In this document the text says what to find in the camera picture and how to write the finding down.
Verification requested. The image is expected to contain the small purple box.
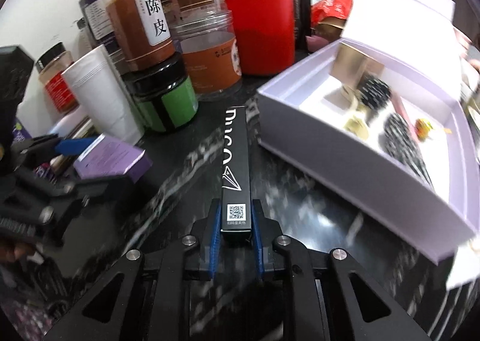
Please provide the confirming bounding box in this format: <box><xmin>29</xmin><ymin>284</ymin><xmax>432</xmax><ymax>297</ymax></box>
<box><xmin>73</xmin><ymin>134</ymin><xmax>152</xmax><ymax>182</ymax></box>

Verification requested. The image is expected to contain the black Puco pen box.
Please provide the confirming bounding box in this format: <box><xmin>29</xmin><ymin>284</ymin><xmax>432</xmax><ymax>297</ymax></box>
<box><xmin>220</xmin><ymin>106</ymin><xmax>252</xmax><ymax>242</ymax></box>

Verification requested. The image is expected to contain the dark purple label jar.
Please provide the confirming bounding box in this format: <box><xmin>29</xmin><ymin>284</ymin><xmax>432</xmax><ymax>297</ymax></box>
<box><xmin>78</xmin><ymin>0</ymin><xmax>120</xmax><ymax>54</ymax></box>

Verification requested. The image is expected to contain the short orange label jar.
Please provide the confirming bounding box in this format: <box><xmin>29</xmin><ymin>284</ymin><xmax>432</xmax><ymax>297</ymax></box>
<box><xmin>171</xmin><ymin>10</ymin><xmax>242</xmax><ymax>101</ymax></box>

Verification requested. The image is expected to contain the brown herb jar front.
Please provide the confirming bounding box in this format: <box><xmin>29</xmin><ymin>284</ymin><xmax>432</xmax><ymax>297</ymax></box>
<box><xmin>104</xmin><ymin>0</ymin><xmax>175</xmax><ymax>72</ymax></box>

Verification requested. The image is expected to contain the gold cardboard box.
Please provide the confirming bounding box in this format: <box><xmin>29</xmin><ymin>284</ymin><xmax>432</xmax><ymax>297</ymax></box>
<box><xmin>329</xmin><ymin>42</ymin><xmax>385</xmax><ymax>90</ymax></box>

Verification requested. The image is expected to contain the green label black jar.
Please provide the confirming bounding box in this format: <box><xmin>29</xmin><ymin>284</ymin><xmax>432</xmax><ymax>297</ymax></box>
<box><xmin>122</xmin><ymin>52</ymin><xmax>199</xmax><ymax>132</ymax></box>

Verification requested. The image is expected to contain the red label spice jar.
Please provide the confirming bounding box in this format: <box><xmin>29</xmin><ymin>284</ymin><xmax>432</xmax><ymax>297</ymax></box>
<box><xmin>35</xmin><ymin>42</ymin><xmax>78</xmax><ymax>113</ymax></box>

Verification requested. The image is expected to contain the lilac gift box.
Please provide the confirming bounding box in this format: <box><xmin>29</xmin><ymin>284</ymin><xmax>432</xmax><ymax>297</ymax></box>
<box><xmin>258</xmin><ymin>0</ymin><xmax>479</xmax><ymax>261</ymax></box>

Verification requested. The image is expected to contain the red cylindrical canister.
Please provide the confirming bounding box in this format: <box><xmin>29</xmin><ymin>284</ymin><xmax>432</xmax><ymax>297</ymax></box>
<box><xmin>225</xmin><ymin>0</ymin><xmax>295</xmax><ymax>76</ymax></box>

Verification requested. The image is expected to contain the black polka dot scrunchie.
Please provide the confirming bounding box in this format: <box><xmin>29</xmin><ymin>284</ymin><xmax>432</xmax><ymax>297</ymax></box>
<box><xmin>358</xmin><ymin>76</ymin><xmax>391</xmax><ymax>111</ymax></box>

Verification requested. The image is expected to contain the yellow lollipop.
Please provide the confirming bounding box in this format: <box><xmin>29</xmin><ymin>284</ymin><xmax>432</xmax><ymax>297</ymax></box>
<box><xmin>414</xmin><ymin>119</ymin><xmax>452</xmax><ymax>142</ymax></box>

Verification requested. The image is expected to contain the black white gingham scrunchie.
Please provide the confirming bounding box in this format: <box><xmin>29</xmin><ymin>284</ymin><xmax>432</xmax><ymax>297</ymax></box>
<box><xmin>384</xmin><ymin>113</ymin><xmax>433</xmax><ymax>187</ymax></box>

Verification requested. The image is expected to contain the cream hair claw clip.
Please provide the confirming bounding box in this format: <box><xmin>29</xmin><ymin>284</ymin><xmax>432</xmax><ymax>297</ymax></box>
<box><xmin>324</xmin><ymin>87</ymin><xmax>370</xmax><ymax>137</ymax></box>

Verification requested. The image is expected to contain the pink lip gloss tube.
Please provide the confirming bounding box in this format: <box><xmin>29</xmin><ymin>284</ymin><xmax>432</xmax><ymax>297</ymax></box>
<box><xmin>391</xmin><ymin>91</ymin><xmax>418</xmax><ymax>142</ymax></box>

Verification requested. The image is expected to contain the red snack bag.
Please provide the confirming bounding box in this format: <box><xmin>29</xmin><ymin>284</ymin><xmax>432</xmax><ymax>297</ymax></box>
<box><xmin>311</xmin><ymin>0</ymin><xmax>353</xmax><ymax>28</ymax></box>

